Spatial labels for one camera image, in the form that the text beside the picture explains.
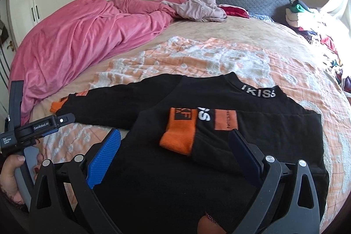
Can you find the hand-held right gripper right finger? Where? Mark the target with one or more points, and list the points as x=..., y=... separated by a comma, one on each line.
x=246, y=160

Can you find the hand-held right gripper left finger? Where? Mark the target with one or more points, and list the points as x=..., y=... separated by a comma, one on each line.
x=105, y=157

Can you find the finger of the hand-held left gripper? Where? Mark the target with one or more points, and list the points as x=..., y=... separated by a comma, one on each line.
x=64, y=120

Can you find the black sweater with orange cuffs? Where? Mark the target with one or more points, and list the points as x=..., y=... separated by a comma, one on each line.
x=164, y=168

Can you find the pile of mixed clothes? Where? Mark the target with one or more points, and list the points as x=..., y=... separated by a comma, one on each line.
x=323, y=31

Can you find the person's left hand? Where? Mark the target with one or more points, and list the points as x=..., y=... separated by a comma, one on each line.
x=9, y=179

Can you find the white door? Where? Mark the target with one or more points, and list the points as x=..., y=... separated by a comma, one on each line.
x=5, y=66

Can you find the pink blanket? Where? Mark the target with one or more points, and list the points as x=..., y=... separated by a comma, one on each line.
x=82, y=31

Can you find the orange patterned blanket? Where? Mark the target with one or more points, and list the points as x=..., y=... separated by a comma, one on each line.
x=219, y=58

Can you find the pink and grey bedding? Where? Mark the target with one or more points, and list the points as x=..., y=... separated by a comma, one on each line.
x=233, y=29

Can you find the dark patterned cloth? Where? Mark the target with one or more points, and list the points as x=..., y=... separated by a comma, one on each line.
x=260, y=17

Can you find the red pillow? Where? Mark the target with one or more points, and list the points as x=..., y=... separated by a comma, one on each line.
x=233, y=10

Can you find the mauve garment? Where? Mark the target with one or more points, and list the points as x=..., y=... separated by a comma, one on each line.
x=197, y=9

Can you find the white curtain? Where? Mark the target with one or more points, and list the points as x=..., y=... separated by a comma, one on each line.
x=338, y=1

